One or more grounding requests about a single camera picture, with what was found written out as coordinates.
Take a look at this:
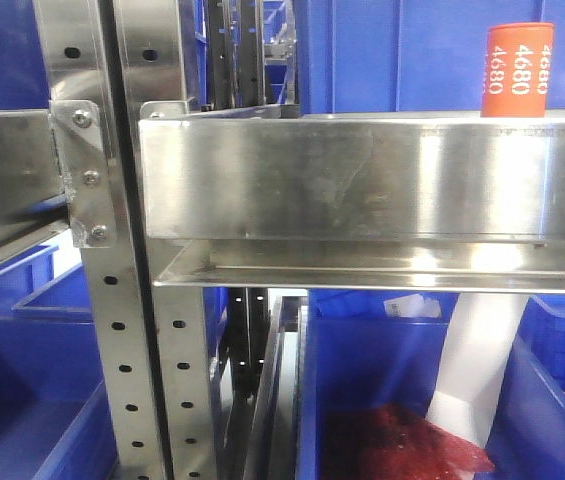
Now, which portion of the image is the orange cylindrical capacitor 4680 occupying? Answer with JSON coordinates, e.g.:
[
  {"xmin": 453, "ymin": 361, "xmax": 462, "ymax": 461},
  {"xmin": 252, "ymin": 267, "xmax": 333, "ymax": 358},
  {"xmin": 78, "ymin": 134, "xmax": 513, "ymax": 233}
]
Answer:
[{"xmin": 481, "ymin": 22, "xmax": 555, "ymax": 118}]

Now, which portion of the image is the stainless steel shelf tray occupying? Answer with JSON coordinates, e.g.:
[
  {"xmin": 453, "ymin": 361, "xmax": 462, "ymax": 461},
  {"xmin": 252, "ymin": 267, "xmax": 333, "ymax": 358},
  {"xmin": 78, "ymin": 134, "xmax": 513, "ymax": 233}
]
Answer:
[{"xmin": 138, "ymin": 101, "xmax": 565, "ymax": 293}]

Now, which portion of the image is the blue bin upper shelf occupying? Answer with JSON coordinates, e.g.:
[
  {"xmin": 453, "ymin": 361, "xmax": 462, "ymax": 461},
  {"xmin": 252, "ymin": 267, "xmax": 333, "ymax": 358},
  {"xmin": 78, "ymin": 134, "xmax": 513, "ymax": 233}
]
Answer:
[{"xmin": 294, "ymin": 1, "xmax": 565, "ymax": 113}]

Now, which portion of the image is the steel perforated shelf upright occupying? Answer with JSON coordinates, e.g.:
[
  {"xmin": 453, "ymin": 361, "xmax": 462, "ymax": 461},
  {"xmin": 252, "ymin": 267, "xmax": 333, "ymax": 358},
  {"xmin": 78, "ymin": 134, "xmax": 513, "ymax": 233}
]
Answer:
[{"xmin": 35, "ymin": 1, "xmax": 223, "ymax": 479}]

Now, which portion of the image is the left steel shelf tray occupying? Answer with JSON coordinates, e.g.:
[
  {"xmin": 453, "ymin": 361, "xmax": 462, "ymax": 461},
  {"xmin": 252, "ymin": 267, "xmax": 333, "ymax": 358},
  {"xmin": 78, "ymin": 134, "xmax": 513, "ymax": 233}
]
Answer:
[{"xmin": 0, "ymin": 109, "xmax": 68, "ymax": 266}]

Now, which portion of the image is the blue bin lower right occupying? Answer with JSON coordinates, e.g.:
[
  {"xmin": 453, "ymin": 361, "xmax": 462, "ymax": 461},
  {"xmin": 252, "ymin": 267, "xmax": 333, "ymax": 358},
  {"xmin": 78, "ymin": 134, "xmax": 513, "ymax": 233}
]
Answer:
[{"xmin": 296, "ymin": 305, "xmax": 565, "ymax": 479}]

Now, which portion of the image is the blue bin lower left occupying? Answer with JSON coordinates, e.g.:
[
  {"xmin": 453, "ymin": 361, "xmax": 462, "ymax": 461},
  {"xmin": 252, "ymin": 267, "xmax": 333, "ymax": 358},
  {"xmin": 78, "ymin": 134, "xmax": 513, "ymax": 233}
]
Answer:
[{"xmin": 0, "ymin": 318, "xmax": 117, "ymax": 479}]

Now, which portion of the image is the blue bin upper left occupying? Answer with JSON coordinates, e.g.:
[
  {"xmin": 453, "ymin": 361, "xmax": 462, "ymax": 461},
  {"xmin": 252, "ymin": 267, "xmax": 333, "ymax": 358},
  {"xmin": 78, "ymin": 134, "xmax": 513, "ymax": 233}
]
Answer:
[{"xmin": 0, "ymin": 1, "xmax": 49, "ymax": 110}]

